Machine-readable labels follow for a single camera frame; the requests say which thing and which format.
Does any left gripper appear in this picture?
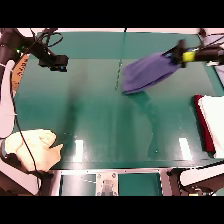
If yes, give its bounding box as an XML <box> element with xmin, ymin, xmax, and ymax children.
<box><xmin>38</xmin><ymin>54</ymin><xmax>70</xmax><ymax>73</ymax></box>

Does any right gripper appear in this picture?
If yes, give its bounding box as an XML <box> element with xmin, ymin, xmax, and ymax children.
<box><xmin>170</xmin><ymin>39</ymin><xmax>188</xmax><ymax>69</ymax></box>

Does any purple garment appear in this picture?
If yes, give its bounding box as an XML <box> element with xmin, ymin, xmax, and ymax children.
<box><xmin>121</xmin><ymin>51</ymin><xmax>183</xmax><ymax>96</ymax></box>

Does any red garment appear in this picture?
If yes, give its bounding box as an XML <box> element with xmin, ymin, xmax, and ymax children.
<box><xmin>192</xmin><ymin>94</ymin><xmax>216</xmax><ymax>156</ymax></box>

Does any cream garment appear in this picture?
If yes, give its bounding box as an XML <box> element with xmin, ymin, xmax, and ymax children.
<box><xmin>4</xmin><ymin>128</ymin><xmax>65</xmax><ymax>173</ymax></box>

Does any black cable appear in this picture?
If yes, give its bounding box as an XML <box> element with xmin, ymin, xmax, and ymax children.
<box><xmin>39</xmin><ymin>28</ymin><xmax>65</xmax><ymax>49</ymax></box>
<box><xmin>9</xmin><ymin>79</ymin><xmax>38</xmax><ymax>175</ymax></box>

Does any silver frame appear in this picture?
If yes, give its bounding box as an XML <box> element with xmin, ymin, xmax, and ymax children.
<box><xmin>49</xmin><ymin>159</ymin><xmax>224</xmax><ymax>197</ymax></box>

